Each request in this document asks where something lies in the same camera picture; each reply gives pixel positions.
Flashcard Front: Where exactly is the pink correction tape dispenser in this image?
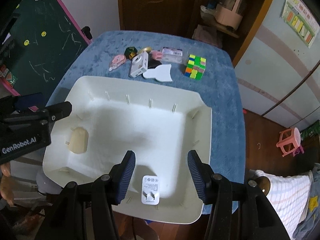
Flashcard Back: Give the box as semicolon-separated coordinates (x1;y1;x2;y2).
109;54;126;71

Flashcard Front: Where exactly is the pink hair roller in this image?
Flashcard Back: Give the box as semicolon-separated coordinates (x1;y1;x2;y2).
150;50;163;61

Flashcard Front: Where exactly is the person's left hand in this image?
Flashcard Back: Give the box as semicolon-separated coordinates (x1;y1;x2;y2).
1;163;14;206

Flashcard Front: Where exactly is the white power adapter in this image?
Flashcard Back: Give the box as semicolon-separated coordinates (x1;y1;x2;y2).
141;175;160;205

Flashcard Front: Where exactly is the white plastic tray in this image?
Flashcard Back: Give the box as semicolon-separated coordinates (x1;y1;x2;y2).
43;76;212;224

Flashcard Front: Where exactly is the white checked pillow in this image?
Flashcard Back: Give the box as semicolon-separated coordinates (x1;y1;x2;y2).
249;170;313;239

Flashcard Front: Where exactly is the pink plastic stool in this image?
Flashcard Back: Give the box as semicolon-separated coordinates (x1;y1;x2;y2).
276;127;301;157

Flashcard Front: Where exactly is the colourful rubik's cube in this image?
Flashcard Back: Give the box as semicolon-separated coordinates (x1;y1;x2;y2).
184;54;206;80

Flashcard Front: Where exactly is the black clamp knob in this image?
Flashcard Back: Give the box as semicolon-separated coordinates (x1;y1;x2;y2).
81;26;93;42

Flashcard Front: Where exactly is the clear labelled plastic box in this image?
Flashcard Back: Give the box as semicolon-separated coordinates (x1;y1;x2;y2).
162;47;183;64

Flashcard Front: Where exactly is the blue fuzzy table mat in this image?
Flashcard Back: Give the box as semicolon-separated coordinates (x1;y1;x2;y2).
43;31;245;224

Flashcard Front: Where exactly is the gold round tin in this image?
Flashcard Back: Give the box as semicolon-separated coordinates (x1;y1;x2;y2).
137;47;152;55

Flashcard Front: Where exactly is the folded pink towel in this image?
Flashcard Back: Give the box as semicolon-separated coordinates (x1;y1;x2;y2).
192;25;222;49

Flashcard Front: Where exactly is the pink storage basket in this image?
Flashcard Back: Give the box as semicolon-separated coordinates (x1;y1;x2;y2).
214;0;243;30

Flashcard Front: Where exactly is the wooden corner shelf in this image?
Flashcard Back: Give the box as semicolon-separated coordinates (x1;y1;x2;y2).
190;0;272;66

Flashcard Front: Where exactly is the brown wooden door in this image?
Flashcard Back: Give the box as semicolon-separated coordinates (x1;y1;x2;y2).
118;0;200;37

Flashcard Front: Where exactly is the green chalkboard pink frame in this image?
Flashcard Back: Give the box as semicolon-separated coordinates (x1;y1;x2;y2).
1;0;91;101

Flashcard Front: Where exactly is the white toy camera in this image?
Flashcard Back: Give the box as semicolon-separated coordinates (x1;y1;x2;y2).
129;51;149;78

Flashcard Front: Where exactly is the wall poster chart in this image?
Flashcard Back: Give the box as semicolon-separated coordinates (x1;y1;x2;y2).
281;0;319;48

